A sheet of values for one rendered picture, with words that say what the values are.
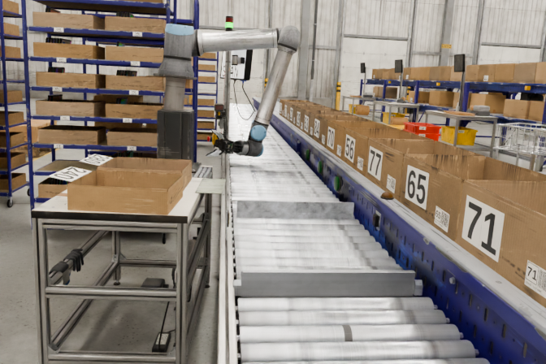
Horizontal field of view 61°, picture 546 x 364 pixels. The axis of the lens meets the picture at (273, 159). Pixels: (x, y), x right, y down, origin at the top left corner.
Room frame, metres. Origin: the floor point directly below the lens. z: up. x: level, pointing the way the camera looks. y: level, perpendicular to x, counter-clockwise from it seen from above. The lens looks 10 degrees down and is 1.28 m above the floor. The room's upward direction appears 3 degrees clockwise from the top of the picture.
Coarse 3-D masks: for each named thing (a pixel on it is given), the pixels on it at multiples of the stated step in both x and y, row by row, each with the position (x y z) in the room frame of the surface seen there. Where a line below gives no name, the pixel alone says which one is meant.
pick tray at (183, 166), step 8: (112, 160) 2.23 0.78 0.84; (120, 160) 2.29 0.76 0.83; (128, 160) 2.29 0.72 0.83; (136, 160) 2.29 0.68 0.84; (144, 160) 2.30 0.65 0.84; (152, 160) 2.30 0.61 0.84; (160, 160) 2.30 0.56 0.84; (168, 160) 2.30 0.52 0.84; (176, 160) 2.30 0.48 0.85; (184, 160) 2.30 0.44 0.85; (104, 168) 2.01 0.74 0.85; (112, 168) 2.01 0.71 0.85; (120, 168) 2.01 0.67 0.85; (128, 168) 2.29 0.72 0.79; (136, 168) 2.29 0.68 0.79; (144, 168) 2.29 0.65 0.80; (152, 168) 2.30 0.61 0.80; (160, 168) 2.30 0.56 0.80; (168, 168) 2.30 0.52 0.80; (176, 168) 2.30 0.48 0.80; (184, 168) 2.08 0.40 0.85; (184, 176) 2.09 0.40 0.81; (184, 184) 2.09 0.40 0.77
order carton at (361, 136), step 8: (344, 128) 2.30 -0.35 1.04; (352, 128) 2.31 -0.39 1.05; (360, 128) 2.32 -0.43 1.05; (368, 128) 2.32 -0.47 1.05; (376, 128) 2.33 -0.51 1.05; (344, 136) 2.29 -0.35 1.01; (352, 136) 2.16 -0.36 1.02; (360, 136) 2.03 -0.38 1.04; (368, 136) 2.32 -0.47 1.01; (376, 136) 2.33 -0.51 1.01; (384, 136) 2.33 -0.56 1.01; (392, 136) 2.34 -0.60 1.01; (400, 136) 2.33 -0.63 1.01; (408, 136) 2.23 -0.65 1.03; (416, 136) 2.14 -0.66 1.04; (424, 136) 2.06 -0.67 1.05; (344, 144) 2.28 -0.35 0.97; (360, 144) 2.02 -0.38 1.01; (344, 152) 2.27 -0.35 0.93; (360, 152) 2.01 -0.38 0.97; (344, 160) 2.26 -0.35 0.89
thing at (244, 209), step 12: (240, 204) 1.72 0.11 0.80; (252, 204) 1.73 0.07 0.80; (264, 204) 1.73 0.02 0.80; (276, 204) 1.74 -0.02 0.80; (288, 204) 1.74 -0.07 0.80; (300, 204) 1.75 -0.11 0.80; (312, 204) 1.75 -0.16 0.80; (324, 204) 1.76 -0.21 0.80; (336, 204) 1.76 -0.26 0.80; (348, 204) 1.77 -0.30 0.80; (240, 216) 1.72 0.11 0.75; (252, 216) 1.73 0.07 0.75; (264, 216) 1.73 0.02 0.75; (276, 216) 1.74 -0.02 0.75; (288, 216) 1.74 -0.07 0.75; (300, 216) 1.75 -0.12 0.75; (312, 216) 1.75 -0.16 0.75; (324, 216) 1.76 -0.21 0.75; (336, 216) 1.77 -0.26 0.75; (348, 216) 1.77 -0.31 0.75
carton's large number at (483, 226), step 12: (468, 204) 1.10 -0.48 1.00; (480, 204) 1.05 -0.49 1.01; (468, 216) 1.09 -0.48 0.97; (480, 216) 1.04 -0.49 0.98; (492, 216) 1.00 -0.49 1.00; (504, 216) 0.96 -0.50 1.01; (468, 228) 1.09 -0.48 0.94; (480, 228) 1.04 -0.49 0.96; (492, 228) 0.99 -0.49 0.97; (468, 240) 1.08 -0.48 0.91; (480, 240) 1.03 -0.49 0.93; (492, 240) 0.98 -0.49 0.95; (492, 252) 0.98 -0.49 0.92
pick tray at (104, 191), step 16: (96, 176) 1.96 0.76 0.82; (112, 176) 1.96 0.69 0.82; (128, 176) 1.96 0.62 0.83; (144, 176) 1.96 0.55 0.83; (160, 176) 1.96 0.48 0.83; (176, 176) 1.96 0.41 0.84; (80, 192) 1.69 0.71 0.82; (96, 192) 1.68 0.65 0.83; (112, 192) 1.68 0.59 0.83; (128, 192) 1.68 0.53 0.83; (144, 192) 1.68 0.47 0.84; (160, 192) 1.68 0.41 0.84; (176, 192) 1.83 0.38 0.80; (80, 208) 1.69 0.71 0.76; (96, 208) 1.69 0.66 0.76; (112, 208) 1.69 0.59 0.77; (128, 208) 1.68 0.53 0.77; (144, 208) 1.68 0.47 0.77; (160, 208) 1.68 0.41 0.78
